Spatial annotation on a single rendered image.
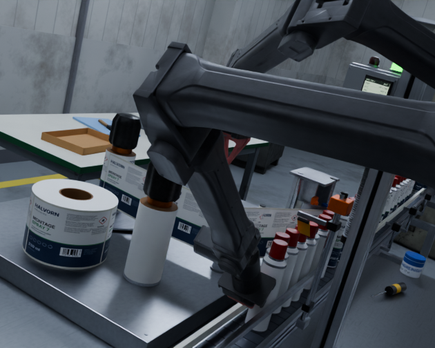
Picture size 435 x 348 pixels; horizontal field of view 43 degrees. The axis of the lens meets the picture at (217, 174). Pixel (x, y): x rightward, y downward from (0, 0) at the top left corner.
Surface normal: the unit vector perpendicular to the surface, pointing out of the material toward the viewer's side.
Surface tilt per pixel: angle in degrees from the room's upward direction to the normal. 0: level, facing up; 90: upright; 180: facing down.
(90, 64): 90
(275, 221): 90
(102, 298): 0
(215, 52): 90
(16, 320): 0
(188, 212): 90
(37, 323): 0
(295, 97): 52
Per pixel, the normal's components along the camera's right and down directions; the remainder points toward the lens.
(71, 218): 0.15, 0.29
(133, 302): 0.24, -0.94
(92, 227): 0.58, 0.35
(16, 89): 0.84, 0.33
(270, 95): -0.36, -0.54
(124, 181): -0.57, 0.07
